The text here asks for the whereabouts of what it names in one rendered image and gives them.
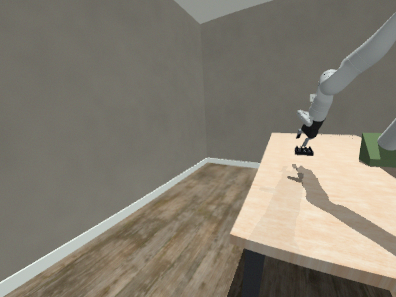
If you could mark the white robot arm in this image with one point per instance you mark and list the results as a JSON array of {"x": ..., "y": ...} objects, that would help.
[{"x": 357, "y": 62}]

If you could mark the black knob box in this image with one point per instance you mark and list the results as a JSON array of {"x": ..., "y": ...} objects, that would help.
[{"x": 306, "y": 151}]

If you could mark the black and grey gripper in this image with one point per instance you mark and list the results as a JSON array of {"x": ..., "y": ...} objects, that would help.
[{"x": 310, "y": 130}]

